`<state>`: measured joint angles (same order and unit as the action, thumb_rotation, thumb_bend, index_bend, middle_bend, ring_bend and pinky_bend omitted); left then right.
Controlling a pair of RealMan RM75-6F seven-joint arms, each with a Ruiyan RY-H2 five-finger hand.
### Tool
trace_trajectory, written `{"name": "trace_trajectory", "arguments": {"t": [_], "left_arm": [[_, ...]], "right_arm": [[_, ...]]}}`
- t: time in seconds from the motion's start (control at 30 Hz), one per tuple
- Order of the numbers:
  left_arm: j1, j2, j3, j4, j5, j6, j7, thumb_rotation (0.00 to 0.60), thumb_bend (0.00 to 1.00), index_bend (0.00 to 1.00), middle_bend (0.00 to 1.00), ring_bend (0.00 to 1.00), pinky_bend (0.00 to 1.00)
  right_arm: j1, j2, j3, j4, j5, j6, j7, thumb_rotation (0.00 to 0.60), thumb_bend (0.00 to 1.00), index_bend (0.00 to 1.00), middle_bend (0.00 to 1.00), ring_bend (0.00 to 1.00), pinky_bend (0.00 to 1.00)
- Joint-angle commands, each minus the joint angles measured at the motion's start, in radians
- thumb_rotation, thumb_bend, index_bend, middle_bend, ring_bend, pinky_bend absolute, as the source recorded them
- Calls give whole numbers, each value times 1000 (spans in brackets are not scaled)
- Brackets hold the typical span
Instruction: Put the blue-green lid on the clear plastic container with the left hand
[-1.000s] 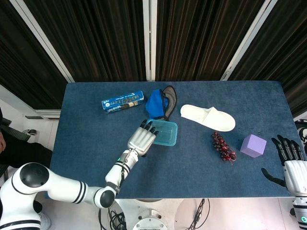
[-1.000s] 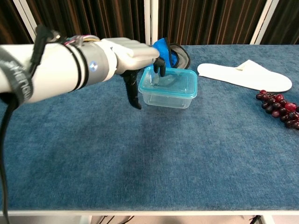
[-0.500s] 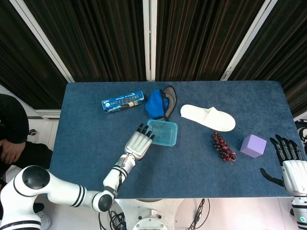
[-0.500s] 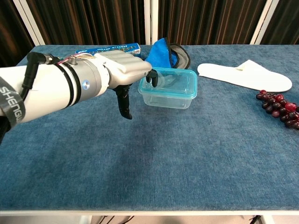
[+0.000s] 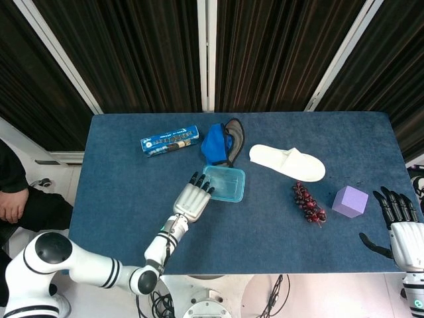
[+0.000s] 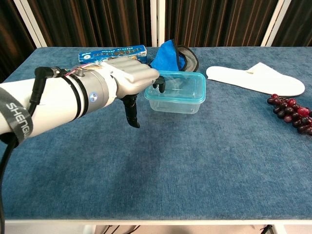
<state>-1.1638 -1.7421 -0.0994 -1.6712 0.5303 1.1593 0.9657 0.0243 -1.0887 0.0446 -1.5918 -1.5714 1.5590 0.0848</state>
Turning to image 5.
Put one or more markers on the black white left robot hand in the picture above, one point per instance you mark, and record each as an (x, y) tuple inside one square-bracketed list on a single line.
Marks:
[(192, 202)]

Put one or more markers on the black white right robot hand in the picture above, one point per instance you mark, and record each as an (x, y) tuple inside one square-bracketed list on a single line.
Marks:
[(407, 242)]

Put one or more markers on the teal container lid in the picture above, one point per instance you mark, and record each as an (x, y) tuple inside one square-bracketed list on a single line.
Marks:
[(228, 182)]

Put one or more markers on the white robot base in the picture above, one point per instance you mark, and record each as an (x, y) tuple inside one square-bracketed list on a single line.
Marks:
[(207, 298)]

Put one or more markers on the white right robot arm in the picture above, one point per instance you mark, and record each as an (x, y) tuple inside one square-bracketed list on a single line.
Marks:
[(414, 291)]

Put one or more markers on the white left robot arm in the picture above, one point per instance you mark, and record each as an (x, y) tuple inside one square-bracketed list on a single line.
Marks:
[(83, 265)]

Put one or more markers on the blue snack package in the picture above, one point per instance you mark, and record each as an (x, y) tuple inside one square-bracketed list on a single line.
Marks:
[(169, 140)]

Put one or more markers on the black white patterned object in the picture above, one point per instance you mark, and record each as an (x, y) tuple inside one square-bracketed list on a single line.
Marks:
[(418, 185)]

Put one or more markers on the blue grey cloth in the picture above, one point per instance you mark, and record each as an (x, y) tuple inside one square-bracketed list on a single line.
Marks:
[(215, 145)]

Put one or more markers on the purple foam cube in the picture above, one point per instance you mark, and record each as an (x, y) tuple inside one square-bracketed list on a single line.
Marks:
[(349, 202)]

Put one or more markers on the blue table mat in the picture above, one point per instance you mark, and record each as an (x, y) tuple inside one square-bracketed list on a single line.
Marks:
[(265, 242)]

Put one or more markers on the white slipper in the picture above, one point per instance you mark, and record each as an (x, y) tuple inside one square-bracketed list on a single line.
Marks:
[(288, 164)]

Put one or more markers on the dark red grape bunch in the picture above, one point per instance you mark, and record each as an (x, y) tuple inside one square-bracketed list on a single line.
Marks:
[(308, 205)]

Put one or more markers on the person in black clothes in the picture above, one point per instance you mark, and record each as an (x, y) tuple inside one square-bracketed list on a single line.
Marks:
[(43, 208)]

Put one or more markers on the dark brown curtain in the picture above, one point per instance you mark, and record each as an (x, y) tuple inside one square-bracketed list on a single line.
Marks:
[(139, 49)]

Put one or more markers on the white frame post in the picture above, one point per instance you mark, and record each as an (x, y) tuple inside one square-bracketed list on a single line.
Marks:
[(344, 49), (207, 49), (59, 49)]

